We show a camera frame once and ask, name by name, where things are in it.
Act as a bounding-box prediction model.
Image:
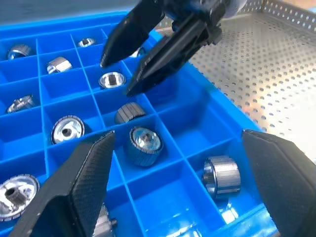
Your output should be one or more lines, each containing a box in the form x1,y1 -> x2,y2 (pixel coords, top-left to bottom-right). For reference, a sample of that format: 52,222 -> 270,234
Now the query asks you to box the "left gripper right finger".
243,129 -> 316,237

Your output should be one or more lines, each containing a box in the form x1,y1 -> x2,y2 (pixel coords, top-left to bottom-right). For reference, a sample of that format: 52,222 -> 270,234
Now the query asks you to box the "perforated metal tray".
148,0 -> 316,154

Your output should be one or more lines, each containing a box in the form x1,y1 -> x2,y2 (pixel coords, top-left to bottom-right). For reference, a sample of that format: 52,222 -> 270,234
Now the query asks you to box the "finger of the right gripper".
100,0 -> 166,68
126,14 -> 210,97

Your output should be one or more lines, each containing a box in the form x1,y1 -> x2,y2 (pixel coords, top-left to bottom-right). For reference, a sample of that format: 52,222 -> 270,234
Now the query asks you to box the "blue compartment tray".
0,11 -> 279,237

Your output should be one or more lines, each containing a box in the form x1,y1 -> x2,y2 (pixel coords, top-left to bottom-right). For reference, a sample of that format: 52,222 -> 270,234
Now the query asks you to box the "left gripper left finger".
7,130 -> 116,237

